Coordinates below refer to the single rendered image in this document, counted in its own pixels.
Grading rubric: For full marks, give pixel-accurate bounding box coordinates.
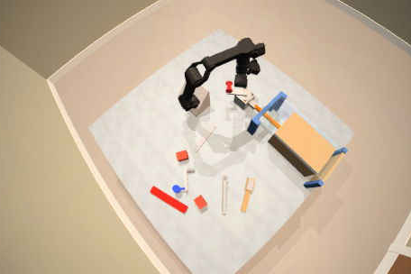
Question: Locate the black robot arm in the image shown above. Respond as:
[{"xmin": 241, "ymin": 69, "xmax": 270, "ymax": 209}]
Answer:
[{"xmin": 178, "ymin": 38, "xmax": 266, "ymax": 111}]

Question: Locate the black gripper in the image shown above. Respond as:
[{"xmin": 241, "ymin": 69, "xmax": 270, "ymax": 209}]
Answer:
[{"xmin": 234, "ymin": 59, "xmax": 249, "ymax": 88}]

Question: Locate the red flat bar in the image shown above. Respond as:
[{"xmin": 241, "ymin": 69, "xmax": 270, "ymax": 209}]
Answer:
[{"xmin": 150, "ymin": 187, "xmax": 188, "ymax": 214}]

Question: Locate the grey metal cylinder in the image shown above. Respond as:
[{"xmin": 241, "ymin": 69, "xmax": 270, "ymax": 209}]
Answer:
[{"xmin": 222, "ymin": 174, "xmax": 228, "ymax": 214}]

